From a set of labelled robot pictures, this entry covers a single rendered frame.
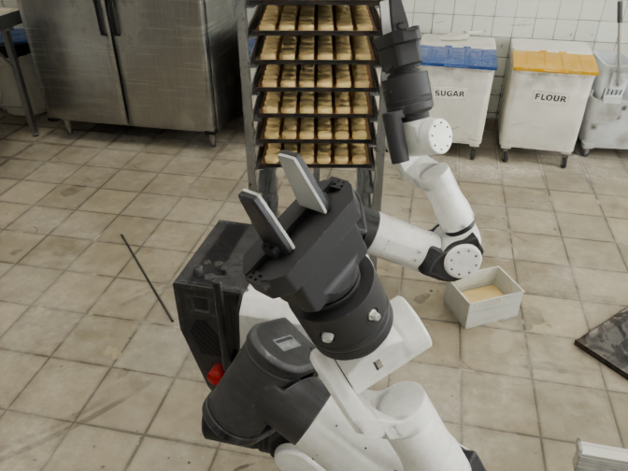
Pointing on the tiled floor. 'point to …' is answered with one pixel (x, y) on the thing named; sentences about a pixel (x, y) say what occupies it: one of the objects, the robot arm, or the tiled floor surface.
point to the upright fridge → (136, 62)
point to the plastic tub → (483, 297)
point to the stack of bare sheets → (609, 343)
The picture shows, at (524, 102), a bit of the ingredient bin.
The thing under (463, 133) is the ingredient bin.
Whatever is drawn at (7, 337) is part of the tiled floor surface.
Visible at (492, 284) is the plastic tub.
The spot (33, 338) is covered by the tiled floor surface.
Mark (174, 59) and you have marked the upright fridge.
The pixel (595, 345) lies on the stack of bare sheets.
